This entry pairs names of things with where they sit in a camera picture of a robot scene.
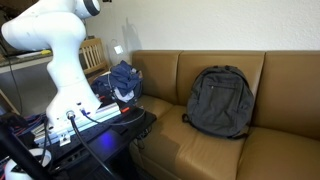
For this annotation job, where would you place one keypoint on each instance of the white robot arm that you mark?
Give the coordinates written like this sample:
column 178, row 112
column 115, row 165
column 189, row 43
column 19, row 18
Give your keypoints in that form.
column 56, row 40

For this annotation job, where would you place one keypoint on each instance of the tan leather couch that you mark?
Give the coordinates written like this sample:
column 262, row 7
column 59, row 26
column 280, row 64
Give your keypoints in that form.
column 293, row 90

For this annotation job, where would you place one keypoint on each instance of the cream white cloth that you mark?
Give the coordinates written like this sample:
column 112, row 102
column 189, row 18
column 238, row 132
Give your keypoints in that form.
column 124, row 95

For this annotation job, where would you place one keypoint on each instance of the navy blue garment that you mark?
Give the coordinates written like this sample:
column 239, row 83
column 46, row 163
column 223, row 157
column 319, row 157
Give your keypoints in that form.
column 125, row 76

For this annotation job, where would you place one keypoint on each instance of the orange black clamp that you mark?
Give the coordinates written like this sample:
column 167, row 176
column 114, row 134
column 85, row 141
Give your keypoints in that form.
column 125, row 109

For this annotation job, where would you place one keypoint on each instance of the blue denim jeans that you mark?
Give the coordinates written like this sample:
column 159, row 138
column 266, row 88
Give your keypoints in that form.
column 101, row 87

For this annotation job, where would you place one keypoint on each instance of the grey backpack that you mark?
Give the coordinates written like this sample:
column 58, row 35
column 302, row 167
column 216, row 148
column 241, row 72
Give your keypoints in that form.
column 220, row 100

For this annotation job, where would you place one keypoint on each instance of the black robot cart table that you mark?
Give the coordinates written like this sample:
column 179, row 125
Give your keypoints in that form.
column 110, row 140

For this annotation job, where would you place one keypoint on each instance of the wooden slat chair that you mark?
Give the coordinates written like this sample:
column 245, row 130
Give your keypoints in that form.
column 95, row 55

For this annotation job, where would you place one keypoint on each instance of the wooden desk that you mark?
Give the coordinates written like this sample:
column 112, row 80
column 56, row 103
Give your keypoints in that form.
column 16, row 63

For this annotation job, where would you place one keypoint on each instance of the black tripod stand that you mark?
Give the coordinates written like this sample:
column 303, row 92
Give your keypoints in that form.
column 20, row 153

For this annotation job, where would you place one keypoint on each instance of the white round device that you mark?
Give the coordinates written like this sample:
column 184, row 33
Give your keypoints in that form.
column 11, row 168

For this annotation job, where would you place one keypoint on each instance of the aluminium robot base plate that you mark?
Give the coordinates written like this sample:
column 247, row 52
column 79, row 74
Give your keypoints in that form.
column 106, row 111

